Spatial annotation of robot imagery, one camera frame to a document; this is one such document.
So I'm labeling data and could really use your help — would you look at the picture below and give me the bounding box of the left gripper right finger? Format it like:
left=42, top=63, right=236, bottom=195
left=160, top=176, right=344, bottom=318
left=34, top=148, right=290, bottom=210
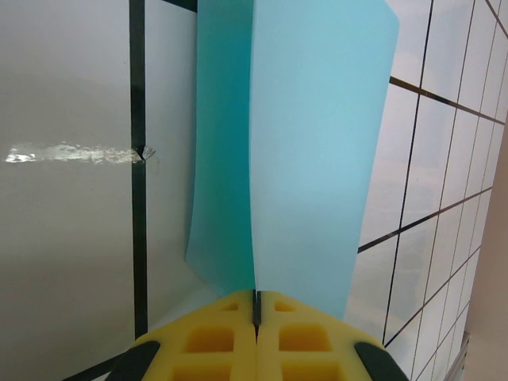
left=256, top=289, right=410, bottom=381

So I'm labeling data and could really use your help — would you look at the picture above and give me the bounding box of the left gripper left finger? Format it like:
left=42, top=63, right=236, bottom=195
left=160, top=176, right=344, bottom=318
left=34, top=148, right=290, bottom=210
left=113, top=289, right=259, bottom=381

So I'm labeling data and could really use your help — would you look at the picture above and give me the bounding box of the teal paper sheet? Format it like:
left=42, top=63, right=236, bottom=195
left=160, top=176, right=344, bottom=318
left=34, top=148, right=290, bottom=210
left=184, top=0, right=400, bottom=323

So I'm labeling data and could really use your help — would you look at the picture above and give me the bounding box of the aluminium side rail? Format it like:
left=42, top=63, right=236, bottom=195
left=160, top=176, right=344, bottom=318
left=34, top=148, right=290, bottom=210
left=446, top=329, right=508, bottom=381

